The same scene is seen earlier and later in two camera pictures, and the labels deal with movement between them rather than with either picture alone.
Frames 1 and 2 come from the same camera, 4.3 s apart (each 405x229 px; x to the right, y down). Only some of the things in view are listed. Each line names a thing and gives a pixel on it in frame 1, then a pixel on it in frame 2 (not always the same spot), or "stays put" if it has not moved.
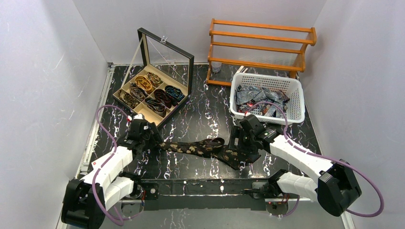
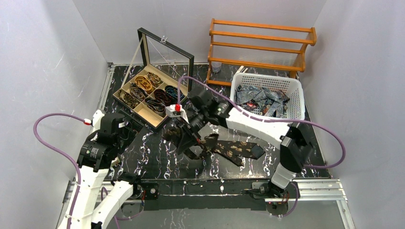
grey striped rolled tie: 156,106 stays put
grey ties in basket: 245,96 stays put
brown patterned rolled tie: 138,93 stays put
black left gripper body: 152,137 to 127,127
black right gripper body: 236,142 to 188,127
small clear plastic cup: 216,66 stays put
